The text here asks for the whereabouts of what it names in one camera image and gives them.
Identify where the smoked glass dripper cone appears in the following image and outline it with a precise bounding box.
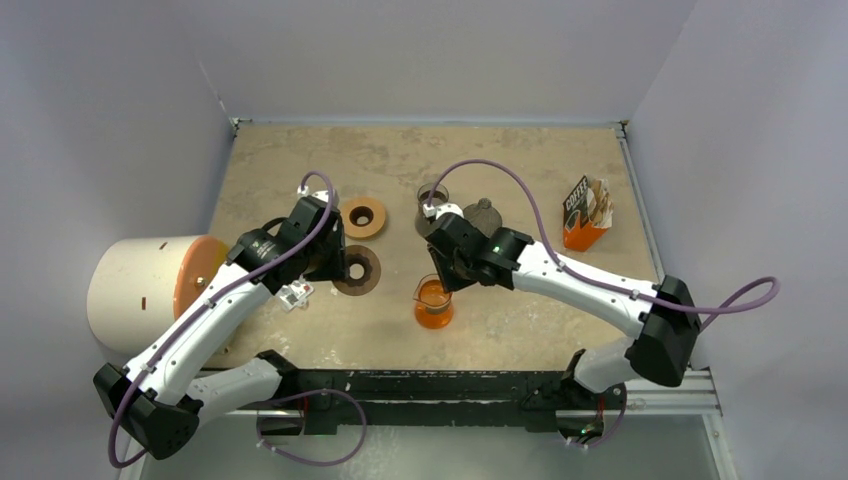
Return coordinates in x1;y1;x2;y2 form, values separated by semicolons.
463;198;503;237

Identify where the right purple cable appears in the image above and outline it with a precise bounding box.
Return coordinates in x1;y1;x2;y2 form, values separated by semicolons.
423;158;782;333

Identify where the light wooden dripper ring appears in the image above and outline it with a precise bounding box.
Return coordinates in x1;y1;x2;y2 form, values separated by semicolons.
339;196;390;241

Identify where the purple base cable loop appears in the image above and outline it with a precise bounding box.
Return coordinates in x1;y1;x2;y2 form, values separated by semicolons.
255;389;368;468

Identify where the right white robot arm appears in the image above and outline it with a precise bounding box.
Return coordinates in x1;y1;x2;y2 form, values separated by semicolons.
426;207;701;407

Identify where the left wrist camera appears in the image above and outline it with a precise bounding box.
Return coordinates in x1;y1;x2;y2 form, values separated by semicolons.
297;186;340;208

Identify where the dark wooden dripper ring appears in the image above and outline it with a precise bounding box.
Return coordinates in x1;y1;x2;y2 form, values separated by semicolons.
331;245;383;297

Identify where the white cylinder with orange lid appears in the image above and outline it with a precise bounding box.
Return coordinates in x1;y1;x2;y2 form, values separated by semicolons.
86;235;229;357

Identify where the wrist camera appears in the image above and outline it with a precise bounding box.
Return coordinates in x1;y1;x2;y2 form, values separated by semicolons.
421;202;464;223
297;186;340;208

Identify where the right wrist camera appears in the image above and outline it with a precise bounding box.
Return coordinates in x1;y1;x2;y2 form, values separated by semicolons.
421;202;464;223

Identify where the coffee filter package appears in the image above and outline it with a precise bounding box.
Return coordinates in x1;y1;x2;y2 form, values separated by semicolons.
563;175;614;252

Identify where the orange glass carafe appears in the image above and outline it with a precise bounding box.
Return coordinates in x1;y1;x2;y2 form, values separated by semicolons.
413;274;454;329

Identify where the smoked glass carafe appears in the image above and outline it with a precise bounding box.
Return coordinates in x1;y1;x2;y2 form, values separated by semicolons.
414;183;450;238

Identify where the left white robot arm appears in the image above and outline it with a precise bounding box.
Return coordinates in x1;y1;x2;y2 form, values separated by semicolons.
93;188;348;468

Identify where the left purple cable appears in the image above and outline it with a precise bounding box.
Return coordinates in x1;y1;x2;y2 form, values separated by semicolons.
107;170;336;470

